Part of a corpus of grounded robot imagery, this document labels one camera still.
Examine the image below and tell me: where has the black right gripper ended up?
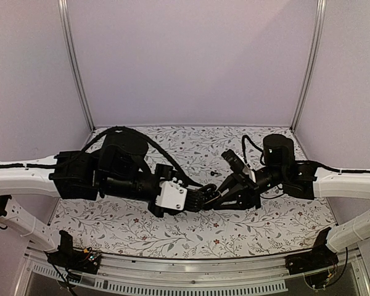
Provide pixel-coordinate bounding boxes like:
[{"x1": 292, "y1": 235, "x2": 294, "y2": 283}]
[{"x1": 208, "y1": 166, "x2": 286, "y2": 212}]

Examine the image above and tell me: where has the black earbuds charging case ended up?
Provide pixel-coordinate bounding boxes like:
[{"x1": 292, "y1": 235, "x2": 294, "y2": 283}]
[{"x1": 199, "y1": 184, "x2": 220, "y2": 207}]

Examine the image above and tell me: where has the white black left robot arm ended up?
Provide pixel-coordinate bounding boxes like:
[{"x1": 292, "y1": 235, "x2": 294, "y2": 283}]
[{"x1": 0, "y1": 126, "x2": 214, "y2": 268}]

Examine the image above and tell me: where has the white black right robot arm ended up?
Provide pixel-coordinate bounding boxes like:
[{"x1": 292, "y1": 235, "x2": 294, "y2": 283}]
[{"x1": 212, "y1": 134, "x2": 370, "y2": 269}]

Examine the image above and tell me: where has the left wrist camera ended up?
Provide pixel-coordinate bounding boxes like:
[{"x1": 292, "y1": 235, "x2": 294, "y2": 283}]
[{"x1": 155, "y1": 178, "x2": 187, "y2": 210}]

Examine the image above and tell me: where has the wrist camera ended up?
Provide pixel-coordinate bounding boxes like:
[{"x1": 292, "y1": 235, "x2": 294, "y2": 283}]
[
  {"x1": 221, "y1": 149, "x2": 256, "y2": 182},
  {"x1": 155, "y1": 178, "x2": 187, "y2": 210}
]

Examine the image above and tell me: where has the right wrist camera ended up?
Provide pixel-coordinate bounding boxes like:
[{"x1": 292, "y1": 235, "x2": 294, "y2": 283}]
[{"x1": 221, "y1": 149, "x2": 256, "y2": 182}]

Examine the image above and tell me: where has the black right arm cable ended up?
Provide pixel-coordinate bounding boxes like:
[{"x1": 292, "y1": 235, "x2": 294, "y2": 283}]
[{"x1": 240, "y1": 134, "x2": 266, "y2": 167}]

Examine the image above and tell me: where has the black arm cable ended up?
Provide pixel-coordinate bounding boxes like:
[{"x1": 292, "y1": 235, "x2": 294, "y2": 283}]
[
  {"x1": 240, "y1": 134, "x2": 266, "y2": 167},
  {"x1": 80, "y1": 126, "x2": 203, "y2": 187}
]

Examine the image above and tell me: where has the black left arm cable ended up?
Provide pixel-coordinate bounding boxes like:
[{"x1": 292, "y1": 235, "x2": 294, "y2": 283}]
[{"x1": 80, "y1": 126, "x2": 203, "y2": 187}]

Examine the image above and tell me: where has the front aluminium frame rail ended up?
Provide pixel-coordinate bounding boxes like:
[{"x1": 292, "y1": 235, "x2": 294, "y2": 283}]
[{"x1": 14, "y1": 247, "x2": 370, "y2": 295}]

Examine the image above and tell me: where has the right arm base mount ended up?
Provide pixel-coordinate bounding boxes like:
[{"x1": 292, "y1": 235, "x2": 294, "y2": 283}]
[{"x1": 285, "y1": 227, "x2": 339, "y2": 275}]

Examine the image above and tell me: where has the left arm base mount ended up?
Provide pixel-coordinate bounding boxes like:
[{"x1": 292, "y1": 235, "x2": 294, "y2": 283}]
[{"x1": 46, "y1": 230, "x2": 102, "y2": 274}]

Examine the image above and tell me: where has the right aluminium corner post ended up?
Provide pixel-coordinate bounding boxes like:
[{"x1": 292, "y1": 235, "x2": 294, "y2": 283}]
[{"x1": 290, "y1": 0, "x2": 326, "y2": 134}]

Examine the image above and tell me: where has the aluminium corner post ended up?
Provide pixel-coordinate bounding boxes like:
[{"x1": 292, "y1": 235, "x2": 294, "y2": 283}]
[
  {"x1": 290, "y1": 0, "x2": 326, "y2": 134},
  {"x1": 57, "y1": 0, "x2": 95, "y2": 131}
]

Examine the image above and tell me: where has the left aluminium corner post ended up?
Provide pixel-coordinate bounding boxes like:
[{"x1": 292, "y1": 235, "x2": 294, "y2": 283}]
[{"x1": 57, "y1": 0, "x2": 95, "y2": 131}]

